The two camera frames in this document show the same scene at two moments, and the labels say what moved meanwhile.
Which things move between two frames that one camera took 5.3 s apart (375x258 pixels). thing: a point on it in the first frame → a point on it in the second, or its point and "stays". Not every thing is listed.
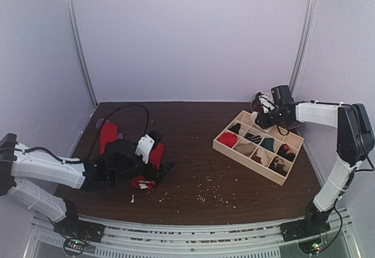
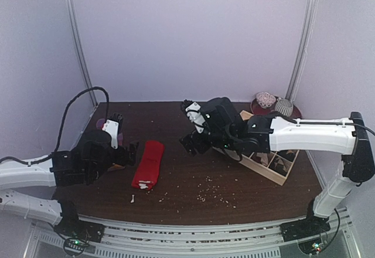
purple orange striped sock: (99, 122) stays
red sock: (156, 155) stays
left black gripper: (160, 175) → (122, 159)
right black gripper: (262, 118) → (193, 141)
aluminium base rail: (124, 239) stays
